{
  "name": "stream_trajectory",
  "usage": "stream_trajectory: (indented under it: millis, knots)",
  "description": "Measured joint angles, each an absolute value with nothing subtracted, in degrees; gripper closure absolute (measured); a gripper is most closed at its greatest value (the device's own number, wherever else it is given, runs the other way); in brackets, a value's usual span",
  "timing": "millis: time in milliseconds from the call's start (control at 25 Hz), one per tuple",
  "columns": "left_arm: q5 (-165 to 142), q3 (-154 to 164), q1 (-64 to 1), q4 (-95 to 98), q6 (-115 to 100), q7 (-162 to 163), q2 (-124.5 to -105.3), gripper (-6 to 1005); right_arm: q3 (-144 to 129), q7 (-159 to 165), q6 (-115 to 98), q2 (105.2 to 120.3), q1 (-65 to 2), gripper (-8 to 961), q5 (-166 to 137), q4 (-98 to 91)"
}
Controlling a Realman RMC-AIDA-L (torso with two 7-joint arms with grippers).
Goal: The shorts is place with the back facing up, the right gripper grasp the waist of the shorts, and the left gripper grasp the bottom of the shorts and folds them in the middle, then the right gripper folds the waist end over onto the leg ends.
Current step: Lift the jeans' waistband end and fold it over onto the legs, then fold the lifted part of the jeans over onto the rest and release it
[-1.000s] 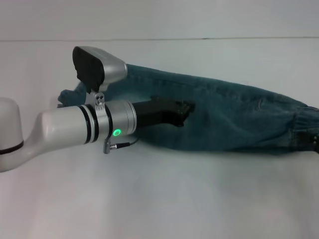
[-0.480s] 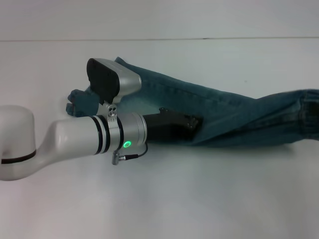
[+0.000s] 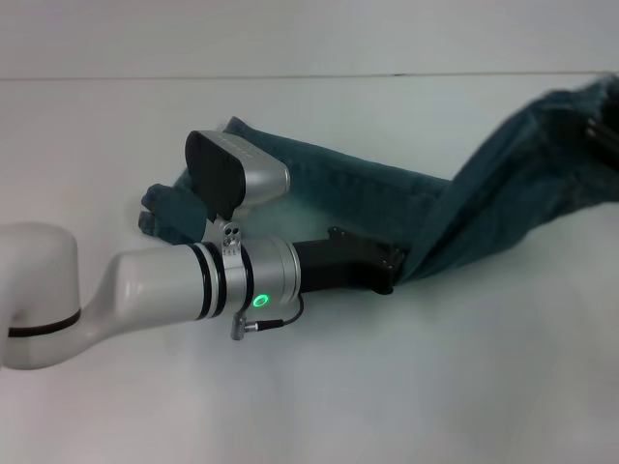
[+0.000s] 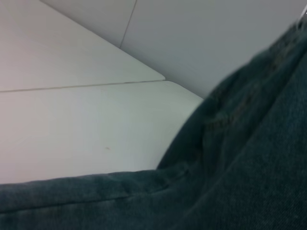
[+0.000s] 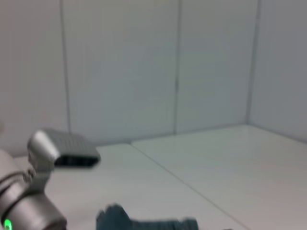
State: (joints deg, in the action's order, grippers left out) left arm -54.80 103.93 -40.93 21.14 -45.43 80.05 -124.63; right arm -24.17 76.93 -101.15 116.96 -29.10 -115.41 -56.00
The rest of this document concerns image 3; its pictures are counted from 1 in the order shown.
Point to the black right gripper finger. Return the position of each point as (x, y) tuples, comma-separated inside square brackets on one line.
[(607, 140)]

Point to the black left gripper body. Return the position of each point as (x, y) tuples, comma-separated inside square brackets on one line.
[(343, 266)]

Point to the blue denim shorts basketball print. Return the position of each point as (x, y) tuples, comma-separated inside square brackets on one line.
[(483, 203)]

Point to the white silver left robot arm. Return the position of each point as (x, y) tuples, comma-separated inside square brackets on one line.
[(145, 285)]

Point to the silver left wrist clamp bracket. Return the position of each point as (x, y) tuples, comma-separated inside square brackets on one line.
[(232, 244)]

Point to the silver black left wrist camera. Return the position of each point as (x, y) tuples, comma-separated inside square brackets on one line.
[(261, 179)]

